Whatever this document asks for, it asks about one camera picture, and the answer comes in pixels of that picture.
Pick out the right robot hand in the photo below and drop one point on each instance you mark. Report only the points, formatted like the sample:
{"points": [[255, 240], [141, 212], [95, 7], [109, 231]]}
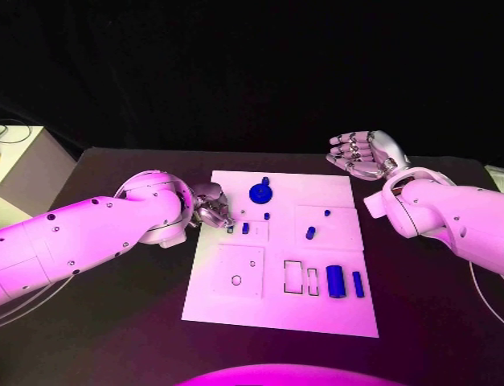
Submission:
{"points": [[365, 156]]}

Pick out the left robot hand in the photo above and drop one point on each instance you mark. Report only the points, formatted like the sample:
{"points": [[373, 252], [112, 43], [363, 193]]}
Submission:
{"points": [[211, 200]]}

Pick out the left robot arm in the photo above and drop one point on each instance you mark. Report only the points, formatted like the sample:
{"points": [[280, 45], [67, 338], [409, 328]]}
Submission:
{"points": [[75, 232]]}

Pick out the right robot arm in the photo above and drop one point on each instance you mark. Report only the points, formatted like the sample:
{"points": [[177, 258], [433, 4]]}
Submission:
{"points": [[461, 217]]}

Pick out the white task board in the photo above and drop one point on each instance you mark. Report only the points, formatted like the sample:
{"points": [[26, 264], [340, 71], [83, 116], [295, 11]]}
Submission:
{"points": [[243, 307]]}

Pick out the blue gear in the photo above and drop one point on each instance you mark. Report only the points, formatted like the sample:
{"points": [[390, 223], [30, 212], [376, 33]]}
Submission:
{"points": [[260, 193]]}

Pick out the thick blue cylinder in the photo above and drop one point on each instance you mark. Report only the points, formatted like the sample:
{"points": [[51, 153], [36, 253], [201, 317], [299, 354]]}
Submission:
{"points": [[337, 282]]}

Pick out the thin long blue cylinder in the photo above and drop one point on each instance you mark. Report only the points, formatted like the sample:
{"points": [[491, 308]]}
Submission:
{"points": [[358, 285]]}

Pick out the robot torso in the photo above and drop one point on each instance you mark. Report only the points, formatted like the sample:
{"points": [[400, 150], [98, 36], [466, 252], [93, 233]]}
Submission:
{"points": [[286, 377]]}

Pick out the white pedestal box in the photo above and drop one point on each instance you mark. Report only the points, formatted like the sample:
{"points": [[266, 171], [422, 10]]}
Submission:
{"points": [[21, 181]]}

